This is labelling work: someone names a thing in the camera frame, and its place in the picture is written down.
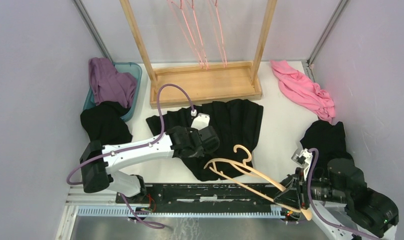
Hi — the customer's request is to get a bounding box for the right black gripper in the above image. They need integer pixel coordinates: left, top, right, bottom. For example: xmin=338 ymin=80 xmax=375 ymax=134
xmin=273 ymin=165 xmax=350 ymax=209

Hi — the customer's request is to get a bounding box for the pink wire hanger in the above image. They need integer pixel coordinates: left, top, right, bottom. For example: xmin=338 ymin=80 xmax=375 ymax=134
xmin=166 ymin=0 xmax=209 ymax=70
xmin=208 ymin=0 xmax=228 ymax=68

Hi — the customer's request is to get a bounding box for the teal plastic basket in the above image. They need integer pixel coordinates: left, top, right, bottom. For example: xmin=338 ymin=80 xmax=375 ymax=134
xmin=83 ymin=62 xmax=142 ymax=122

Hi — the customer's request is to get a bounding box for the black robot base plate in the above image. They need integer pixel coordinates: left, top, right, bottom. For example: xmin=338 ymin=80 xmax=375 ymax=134
xmin=116 ymin=183 xmax=281 ymax=213

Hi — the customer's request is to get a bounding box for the pink garment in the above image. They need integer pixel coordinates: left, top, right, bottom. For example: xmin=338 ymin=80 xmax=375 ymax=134
xmin=270 ymin=60 xmax=336 ymax=123

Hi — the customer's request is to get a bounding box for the purple garment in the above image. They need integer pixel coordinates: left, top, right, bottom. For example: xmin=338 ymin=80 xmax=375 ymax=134
xmin=88 ymin=57 xmax=133 ymax=109

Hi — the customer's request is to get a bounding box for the black pleated skirt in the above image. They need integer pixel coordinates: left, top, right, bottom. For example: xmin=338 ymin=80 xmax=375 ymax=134
xmin=146 ymin=99 xmax=263 ymax=182

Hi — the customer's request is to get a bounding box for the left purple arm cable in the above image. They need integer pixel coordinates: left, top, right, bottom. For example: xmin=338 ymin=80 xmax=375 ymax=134
xmin=66 ymin=83 xmax=197 ymax=186

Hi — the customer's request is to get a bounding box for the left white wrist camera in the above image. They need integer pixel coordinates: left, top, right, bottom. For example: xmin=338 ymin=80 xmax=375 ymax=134
xmin=191 ymin=109 xmax=210 ymax=130

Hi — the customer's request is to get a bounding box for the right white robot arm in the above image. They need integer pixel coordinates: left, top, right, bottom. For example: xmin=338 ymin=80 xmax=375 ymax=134
xmin=273 ymin=158 xmax=399 ymax=238

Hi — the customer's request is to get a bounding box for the black garment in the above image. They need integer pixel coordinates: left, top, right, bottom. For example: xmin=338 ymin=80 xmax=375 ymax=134
xmin=80 ymin=101 xmax=133 ymax=145
xmin=300 ymin=120 xmax=353 ymax=179

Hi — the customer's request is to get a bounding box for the wooden hanger rack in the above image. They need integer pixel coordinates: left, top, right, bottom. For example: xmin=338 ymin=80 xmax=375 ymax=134
xmin=120 ymin=0 xmax=277 ymax=108

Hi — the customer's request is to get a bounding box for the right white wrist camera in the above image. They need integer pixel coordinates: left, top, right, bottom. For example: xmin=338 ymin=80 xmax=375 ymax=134
xmin=291 ymin=148 xmax=313 ymax=168

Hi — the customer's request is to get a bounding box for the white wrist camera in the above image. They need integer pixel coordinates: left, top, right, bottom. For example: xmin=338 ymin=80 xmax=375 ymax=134
xmin=291 ymin=148 xmax=313 ymax=168
xmin=191 ymin=109 xmax=210 ymax=130

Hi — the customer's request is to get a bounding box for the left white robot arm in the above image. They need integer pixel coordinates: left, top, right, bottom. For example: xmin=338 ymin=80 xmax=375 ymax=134
xmin=80 ymin=126 xmax=220 ymax=204

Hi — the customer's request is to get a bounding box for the slotted grey cable duct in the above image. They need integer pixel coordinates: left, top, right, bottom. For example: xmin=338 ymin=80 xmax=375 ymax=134
xmin=77 ymin=206 xmax=286 ymax=219

